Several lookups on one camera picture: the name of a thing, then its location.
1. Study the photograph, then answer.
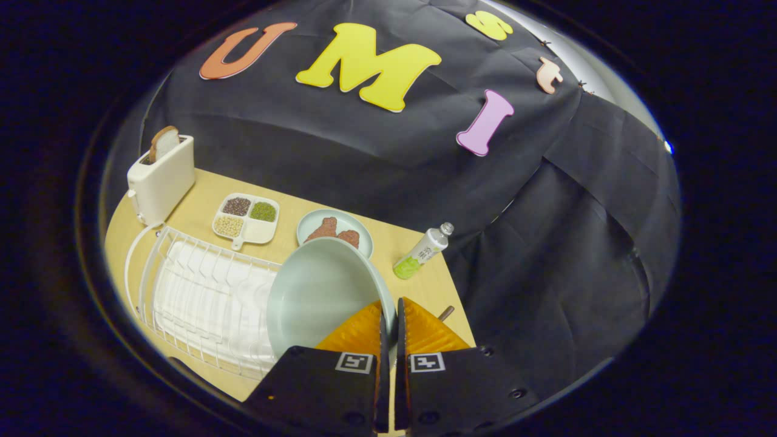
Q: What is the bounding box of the black backdrop cloth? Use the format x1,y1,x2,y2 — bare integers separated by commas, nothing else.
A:
103,0,680,401

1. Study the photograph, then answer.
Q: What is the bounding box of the white toaster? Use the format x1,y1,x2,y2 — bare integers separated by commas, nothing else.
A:
126,135,196,226

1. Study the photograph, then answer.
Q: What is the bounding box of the green tea bottle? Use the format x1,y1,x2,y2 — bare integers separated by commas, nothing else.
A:
393,222,455,280

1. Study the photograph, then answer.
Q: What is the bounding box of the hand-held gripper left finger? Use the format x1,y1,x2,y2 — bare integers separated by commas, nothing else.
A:
243,299,390,435

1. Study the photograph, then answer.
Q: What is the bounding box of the white divided snack tray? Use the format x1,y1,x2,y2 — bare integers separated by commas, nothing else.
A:
211,193,280,251

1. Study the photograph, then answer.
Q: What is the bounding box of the pale green plate with meat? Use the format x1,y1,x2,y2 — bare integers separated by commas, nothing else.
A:
296,209,375,259

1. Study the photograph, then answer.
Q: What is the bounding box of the brown bread slice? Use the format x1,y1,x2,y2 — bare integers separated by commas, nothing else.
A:
148,126,180,163

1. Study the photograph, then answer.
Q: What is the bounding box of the white wire dish rack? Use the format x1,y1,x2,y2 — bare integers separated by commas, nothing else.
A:
124,223,286,382

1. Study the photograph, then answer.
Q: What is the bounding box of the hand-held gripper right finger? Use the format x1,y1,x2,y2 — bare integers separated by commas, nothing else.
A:
395,297,541,435

